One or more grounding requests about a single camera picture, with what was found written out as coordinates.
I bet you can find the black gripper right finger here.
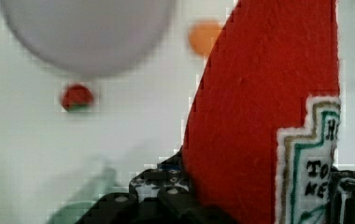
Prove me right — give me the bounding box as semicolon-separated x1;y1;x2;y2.
328;167;355;224

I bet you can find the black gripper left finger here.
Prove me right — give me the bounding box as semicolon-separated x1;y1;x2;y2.
75;152;238;224

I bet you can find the red felt ketchup bottle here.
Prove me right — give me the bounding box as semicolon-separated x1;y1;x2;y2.
183;0;341;224

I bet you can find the grey round plate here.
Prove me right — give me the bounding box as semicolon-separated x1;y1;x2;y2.
0;0;176;77

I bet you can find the red strawberry toy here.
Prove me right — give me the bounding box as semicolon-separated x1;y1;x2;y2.
61;83;93;111

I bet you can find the orange toy fruit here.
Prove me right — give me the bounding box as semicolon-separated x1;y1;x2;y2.
188;21;221;58

